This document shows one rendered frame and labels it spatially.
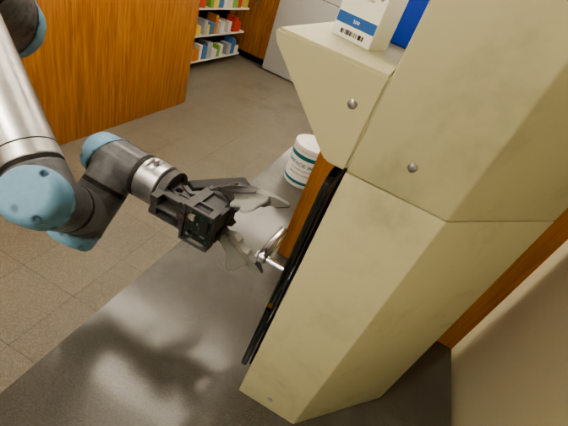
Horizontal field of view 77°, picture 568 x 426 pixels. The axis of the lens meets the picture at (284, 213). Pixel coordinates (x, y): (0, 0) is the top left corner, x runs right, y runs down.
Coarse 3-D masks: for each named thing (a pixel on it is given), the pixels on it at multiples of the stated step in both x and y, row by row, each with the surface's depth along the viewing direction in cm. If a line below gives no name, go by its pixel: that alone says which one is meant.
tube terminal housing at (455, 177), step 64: (448, 0) 27; (512, 0) 26; (448, 64) 29; (512, 64) 28; (384, 128) 33; (448, 128) 31; (512, 128) 29; (384, 192) 36; (448, 192) 34; (512, 192) 36; (320, 256) 43; (384, 256) 40; (448, 256) 40; (512, 256) 47; (320, 320) 48; (384, 320) 46; (448, 320) 55; (256, 384) 61; (320, 384) 54; (384, 384) 66
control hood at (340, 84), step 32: (288, 32) 33; (320, 32) 38; (288, 64) 34; (320, 64) 33; (352, 64) 32; (384, 64) 35; (320, 96) 34; (352, 96) 33; (320, 128) 36; (352, 128) 35
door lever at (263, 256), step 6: (282, 228) 60; (276, 234) 58; (282, 234) 58; (270, 240) 56; (276, 240) 57; (282, 240) 59; (264, 246) 55; (270, 246) 55; (276, 246) 56; (258, 252) 54; (264, 252) 54; (270, 252) 55; (258, 258) 54; (264, 258) 53; (270, 258) 54; (270, 264) 53; (276, 264) 53; (282, 264) 53
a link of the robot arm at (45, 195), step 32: (0, 32) 47; (0, 64) 45; (0, 96) 44; (32, 96) 47; (0, 128) 44; (32, 128) 45; (0, 160) 44; (32, 160) 44; (64, 160) 48; (0, 192) 41; (32, 192) 42; (64, 192) 44; (32, 224) 42; (64, 224) 46
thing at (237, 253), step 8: (232, 232) 61; (224, 240) 60; (232, 240) 61; (240, 240) 61; (224, 248) 60; (232, 248) 61; (240, 248) 61; (248, 248) 62; (232, 256) 60; (240, 256) 61; (248, 256) 62; (224, 264) 58; (232, 264) 60; (240, 264) 61; (248, 264) 62; (256, 264) 62
